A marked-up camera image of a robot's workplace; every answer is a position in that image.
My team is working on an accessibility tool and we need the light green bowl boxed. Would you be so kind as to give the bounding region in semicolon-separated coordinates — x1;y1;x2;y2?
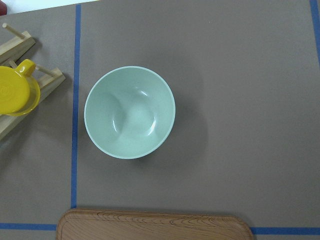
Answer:
84;66;176;160

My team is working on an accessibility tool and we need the wooden mug rack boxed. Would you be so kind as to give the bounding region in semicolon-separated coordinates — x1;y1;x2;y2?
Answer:
0;23;66;139

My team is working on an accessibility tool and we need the brown wooden cutting board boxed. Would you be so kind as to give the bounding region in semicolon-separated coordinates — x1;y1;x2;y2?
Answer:
55;208;254;240

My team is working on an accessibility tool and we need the yellow cup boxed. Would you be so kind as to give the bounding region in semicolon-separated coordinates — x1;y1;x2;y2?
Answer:
0;59;41;116

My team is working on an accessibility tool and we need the red cup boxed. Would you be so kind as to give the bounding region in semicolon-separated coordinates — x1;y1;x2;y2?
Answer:
0;0;7;10

